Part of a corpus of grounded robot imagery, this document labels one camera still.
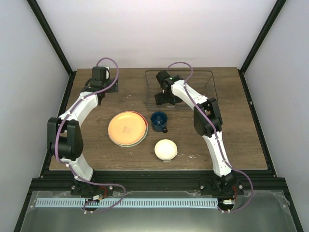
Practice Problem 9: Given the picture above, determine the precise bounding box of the dark blue mug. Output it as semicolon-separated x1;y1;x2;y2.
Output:
150;112;168;133

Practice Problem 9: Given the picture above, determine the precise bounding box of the wire dish rack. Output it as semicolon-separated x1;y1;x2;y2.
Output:
144;69;218;111

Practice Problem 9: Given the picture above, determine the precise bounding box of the orange plate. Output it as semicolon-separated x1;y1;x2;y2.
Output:
108;111;148;145

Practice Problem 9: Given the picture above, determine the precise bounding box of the white and blue bowl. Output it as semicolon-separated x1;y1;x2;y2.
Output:
154;139;178;162

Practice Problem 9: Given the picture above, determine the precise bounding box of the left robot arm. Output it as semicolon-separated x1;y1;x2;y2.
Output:
47;66;119;195

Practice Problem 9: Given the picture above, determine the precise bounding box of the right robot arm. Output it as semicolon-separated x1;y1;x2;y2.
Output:
154;70;232;195

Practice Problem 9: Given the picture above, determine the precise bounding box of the white plate with coloured rim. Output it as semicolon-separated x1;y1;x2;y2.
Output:
109;111;149;147

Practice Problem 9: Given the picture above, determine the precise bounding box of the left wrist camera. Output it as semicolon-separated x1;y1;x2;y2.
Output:
103;67;111;80

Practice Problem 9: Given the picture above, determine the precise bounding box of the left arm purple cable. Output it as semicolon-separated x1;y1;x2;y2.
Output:
55;57;126;213

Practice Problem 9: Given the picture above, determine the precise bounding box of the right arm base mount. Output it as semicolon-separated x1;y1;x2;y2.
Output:
198;173;244;197

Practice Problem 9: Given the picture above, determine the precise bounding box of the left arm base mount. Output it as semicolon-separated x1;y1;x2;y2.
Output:
70;181;113;197

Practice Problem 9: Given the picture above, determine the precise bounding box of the black aluminium frame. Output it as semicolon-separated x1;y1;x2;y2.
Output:
14;0;303;232

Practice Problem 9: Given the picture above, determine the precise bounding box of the light blue slotted cable duct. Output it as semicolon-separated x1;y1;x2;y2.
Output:
35;198;218;209

